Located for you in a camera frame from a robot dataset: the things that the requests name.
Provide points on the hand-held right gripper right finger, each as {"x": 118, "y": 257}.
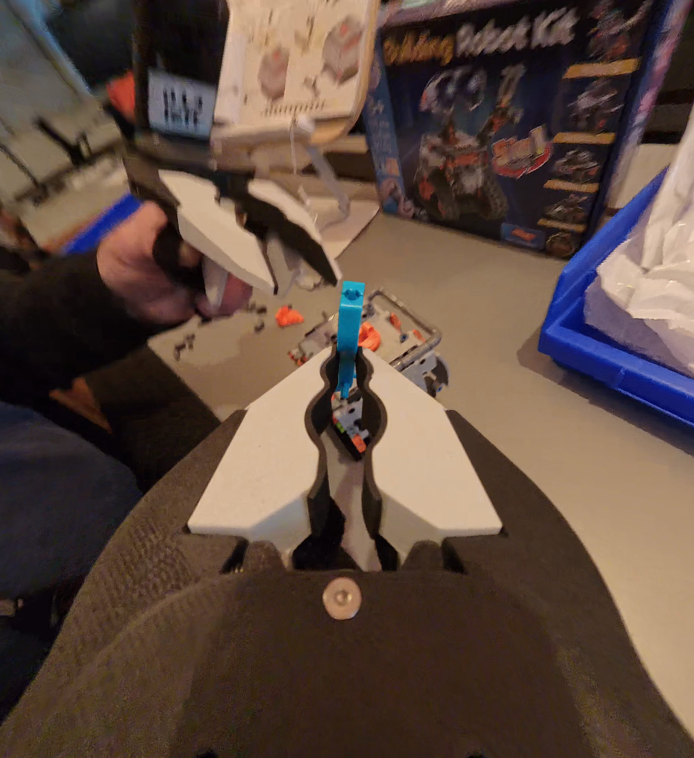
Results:
{"x": 436, "y": 474}

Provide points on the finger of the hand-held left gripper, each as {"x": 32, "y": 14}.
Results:
{"x": 294, "y": 225}
{"x": 222, "y": 225}

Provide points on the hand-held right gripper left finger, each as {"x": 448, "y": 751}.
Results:
{"x": 258, "y": 474}

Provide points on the blue plastic bin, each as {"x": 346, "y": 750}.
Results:
{"x": 104, "y": 225}

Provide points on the teal plastic tool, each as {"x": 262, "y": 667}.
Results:
{"x": 348, "y": 332}

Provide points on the cluster of small grey connectors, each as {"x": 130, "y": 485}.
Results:
{"x": 185, "y": 346}

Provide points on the grey white toy robot model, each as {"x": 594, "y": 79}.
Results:
{"x": 412, "y": 344}

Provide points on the person's left forearm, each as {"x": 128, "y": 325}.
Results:
{"x": 39, "y": 320}

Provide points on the person's left hand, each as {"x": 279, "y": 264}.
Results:
{"x": 134, "y": 272}

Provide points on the white stand base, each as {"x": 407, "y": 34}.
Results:
{"x": 341, "y": 219}

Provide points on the orange panel piece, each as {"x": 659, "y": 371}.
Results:
{"x": 288, "y": 316}

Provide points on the open instruction booklet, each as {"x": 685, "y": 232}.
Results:
{"x": 294, "y": 59}

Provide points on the blue storage bin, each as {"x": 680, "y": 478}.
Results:
{"x": 608, "y": 344}

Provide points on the blue robot kit box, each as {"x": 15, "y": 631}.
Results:
{"x": 525, "y": 119}

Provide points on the clear plastic bags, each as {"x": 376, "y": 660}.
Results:
{"x": 679, "y": 261}

